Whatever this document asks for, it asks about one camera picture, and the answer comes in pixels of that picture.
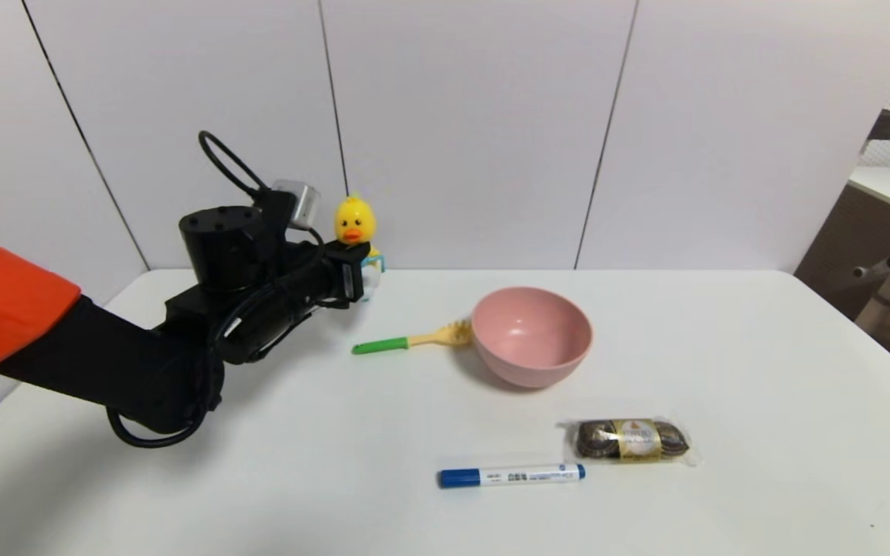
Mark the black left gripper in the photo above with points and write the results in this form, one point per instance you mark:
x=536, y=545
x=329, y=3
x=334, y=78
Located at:
x=351, y=278

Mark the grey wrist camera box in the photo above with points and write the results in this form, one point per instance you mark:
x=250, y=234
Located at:
x=300, y=204

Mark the wrapped chocolate balls pack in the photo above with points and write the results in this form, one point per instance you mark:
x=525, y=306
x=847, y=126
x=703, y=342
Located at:
x=630, y=439

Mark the blue and white marker pen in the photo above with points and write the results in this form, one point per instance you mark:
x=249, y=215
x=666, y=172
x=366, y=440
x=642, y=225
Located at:
x=514, y=473

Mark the pink bowl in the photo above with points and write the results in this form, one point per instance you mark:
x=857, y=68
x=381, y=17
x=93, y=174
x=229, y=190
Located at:
x=530, y=336

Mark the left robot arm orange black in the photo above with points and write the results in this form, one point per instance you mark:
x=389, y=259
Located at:
x=105, y=363

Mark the yellow duck toy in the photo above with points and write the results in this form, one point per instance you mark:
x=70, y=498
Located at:
x=354, y=220

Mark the white desk with brown panel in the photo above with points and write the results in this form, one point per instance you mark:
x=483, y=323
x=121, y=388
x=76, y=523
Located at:
x=850, y=239

